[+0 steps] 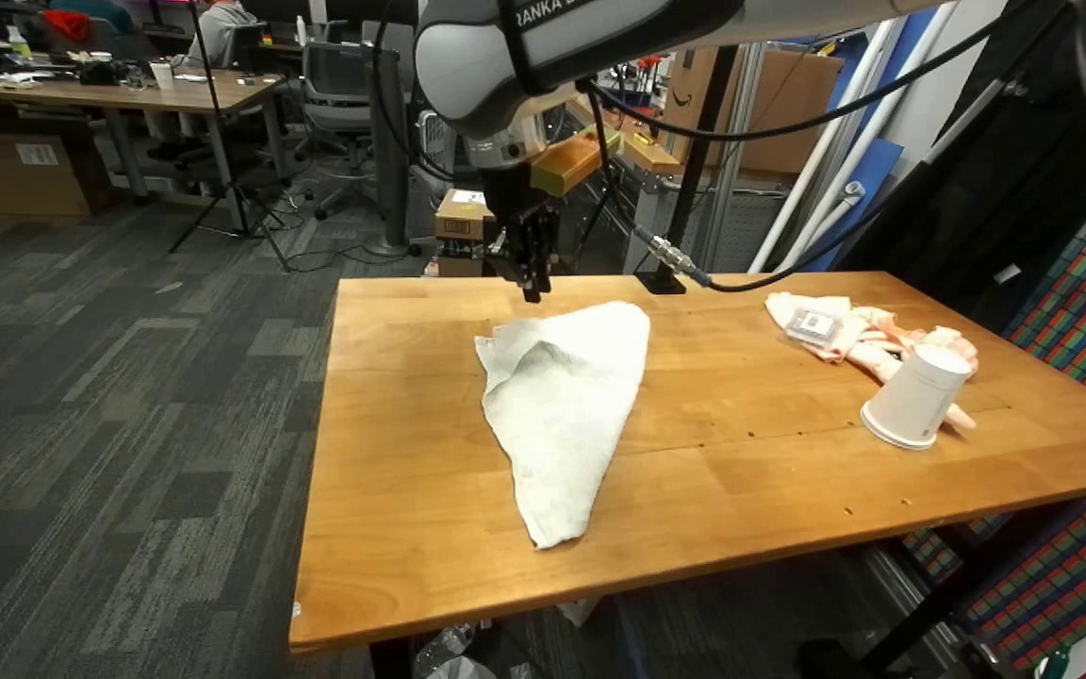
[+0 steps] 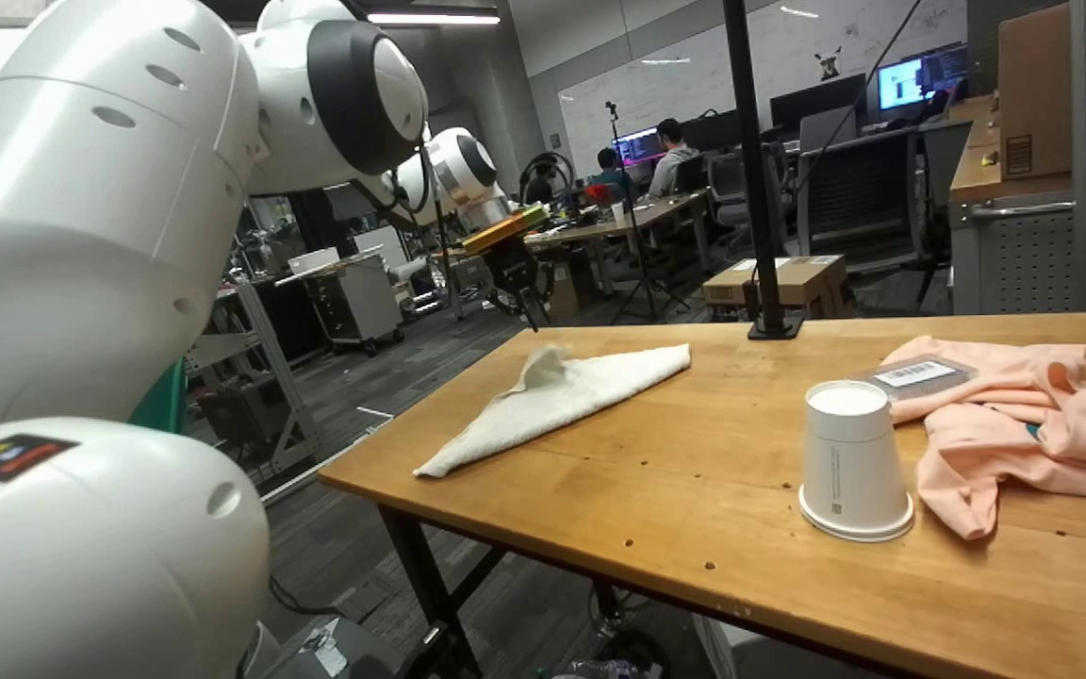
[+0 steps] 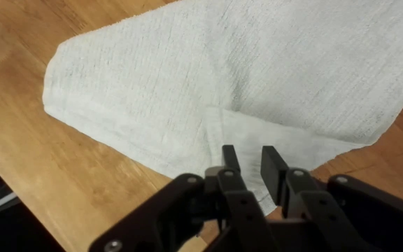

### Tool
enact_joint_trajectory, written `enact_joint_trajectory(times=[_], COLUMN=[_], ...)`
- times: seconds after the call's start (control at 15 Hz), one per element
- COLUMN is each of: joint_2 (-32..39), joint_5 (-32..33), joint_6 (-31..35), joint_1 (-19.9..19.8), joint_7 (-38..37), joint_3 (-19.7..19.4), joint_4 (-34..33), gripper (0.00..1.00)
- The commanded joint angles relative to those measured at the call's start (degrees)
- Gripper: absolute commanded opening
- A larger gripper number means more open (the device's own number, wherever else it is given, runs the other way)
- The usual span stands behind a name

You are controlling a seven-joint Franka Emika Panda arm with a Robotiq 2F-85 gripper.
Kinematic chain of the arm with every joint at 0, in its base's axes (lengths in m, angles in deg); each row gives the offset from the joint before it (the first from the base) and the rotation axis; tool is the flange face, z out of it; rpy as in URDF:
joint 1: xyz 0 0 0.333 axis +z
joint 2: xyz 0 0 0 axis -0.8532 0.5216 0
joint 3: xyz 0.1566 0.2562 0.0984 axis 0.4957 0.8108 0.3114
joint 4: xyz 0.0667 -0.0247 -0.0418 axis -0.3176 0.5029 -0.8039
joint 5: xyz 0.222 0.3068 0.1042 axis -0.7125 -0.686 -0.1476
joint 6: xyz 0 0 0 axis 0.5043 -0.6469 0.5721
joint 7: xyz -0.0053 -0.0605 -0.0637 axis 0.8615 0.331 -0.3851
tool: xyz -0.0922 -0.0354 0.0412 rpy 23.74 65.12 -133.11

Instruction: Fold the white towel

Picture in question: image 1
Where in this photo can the pink cloth garment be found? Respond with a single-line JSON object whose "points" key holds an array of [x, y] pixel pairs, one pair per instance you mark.
{"points": [[869, 333]]}

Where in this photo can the white towel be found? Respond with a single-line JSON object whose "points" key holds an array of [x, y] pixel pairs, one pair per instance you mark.
{"points": [[566, 400]]}

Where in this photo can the tall cardboard box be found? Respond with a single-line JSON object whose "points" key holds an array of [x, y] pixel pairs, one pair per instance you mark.
{"points": [[781, 115]]}

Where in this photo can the white paper cup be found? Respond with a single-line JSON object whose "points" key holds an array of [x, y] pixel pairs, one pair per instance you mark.
{"points": [[919, 398]]}

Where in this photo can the black table frame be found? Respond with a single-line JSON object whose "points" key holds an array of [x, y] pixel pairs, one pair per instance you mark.
{"points": [[934, 615]]}

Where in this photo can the black vertical pole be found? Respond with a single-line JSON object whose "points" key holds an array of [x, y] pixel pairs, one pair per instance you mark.
{"points": [[699, 153]]}

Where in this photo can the wooden office desk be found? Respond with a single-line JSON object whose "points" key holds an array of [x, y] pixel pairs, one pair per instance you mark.
{"points": [[92, 95]]}

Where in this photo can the grey office chair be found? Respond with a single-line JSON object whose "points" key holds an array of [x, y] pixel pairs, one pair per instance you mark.
{"points": [[341, 87]]}

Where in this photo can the labelled cardboard box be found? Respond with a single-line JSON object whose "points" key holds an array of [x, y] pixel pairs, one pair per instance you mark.
{"points": [[28, 173]]}

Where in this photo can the small white desk cup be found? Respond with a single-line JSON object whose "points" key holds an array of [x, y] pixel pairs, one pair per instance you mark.
{"points": [[163, 75]]}

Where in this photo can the clear plastic barcode tag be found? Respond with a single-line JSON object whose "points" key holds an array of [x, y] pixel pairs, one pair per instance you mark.
{"points": [[811, 324]]}

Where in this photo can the white and blue boards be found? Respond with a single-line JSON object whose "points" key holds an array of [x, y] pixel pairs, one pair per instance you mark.
{"points": [[845, 138]]}

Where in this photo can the small cardboard box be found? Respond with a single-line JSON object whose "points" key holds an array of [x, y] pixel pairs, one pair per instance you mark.
{"points": [[460, 214]]}

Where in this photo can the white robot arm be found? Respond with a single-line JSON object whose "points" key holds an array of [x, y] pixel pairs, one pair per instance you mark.
{"points": [[545, 51]]}

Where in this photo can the black tripod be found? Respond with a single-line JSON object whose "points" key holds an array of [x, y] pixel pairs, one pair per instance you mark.
{"points": [[219, 95]]}

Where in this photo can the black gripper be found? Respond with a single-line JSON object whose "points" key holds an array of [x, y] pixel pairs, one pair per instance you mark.
{"points": [[528, 221]]}

